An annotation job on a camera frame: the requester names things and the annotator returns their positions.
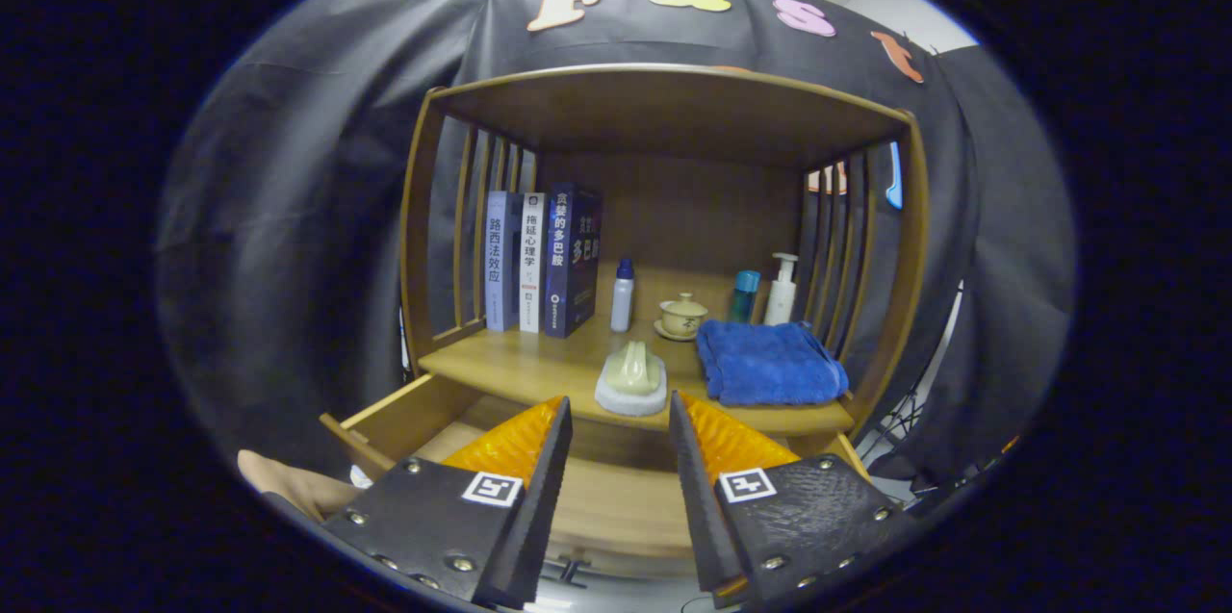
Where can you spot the person's leg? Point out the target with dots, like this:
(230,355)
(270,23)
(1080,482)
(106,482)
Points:
(294,488)

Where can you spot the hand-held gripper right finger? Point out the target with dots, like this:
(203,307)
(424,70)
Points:
(698,507)

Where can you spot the dark blue book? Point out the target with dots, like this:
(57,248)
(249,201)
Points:
(568,262)

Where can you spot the white bottle with blue cap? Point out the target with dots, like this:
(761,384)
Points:
(623,300)

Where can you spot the teal bottle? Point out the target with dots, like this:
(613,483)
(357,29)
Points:
(742,300)

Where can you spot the wooden cabinet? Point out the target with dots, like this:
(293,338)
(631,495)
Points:
(674,113)

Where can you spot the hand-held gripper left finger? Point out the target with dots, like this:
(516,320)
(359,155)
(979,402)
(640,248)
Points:
(534,517)

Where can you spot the wooden countertop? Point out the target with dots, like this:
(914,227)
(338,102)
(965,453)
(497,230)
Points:
(539,368)

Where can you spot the black backdrop cloth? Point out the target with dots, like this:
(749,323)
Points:
(289,209)

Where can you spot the light blue book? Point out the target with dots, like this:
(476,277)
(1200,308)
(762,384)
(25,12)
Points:
(502,262)

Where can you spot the white pump bottle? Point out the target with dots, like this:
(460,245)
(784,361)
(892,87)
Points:
(781,295)

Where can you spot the white book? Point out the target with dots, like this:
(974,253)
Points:
(531,267)

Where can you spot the cream lidded teacup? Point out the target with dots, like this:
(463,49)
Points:
(681,315)

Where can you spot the folded blue towel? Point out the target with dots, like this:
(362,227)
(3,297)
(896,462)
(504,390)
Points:
(770,363)

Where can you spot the metal backdrop stand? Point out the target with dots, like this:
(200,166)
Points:
(914,372)

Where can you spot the white shoe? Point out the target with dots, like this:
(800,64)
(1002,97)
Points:
(360,476)

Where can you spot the wooden drawer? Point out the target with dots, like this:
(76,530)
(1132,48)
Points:
(606,507)

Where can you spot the wooden cabinet door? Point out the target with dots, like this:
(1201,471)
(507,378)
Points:
(635,567)
(560,573)

